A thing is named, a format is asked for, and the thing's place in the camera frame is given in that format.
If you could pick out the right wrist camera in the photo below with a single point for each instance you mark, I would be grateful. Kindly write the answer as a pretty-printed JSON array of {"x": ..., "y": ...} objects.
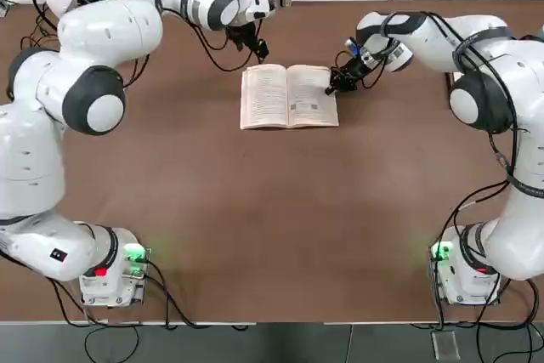
[{"x": 353, "y": 46}]

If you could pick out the metal floor outlet cover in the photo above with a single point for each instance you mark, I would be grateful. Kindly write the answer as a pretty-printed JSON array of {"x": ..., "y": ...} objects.
[{"x": 445, "y": 345}]

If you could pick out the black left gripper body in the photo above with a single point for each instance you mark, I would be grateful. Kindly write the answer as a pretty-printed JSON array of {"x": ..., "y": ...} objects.
[{"x": 245, "y": 33}]

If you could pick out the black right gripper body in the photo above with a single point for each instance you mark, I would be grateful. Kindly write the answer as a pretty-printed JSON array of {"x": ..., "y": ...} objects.
[{"x": 353, "y": 67}]

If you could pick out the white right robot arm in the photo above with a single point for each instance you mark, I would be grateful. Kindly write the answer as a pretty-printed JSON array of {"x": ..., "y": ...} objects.
[{"x": 484, "y": 95}]

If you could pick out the paperback book blue-white cover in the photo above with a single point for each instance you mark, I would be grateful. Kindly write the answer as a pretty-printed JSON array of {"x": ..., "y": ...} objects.
[{"x": 289, "y": 95}]

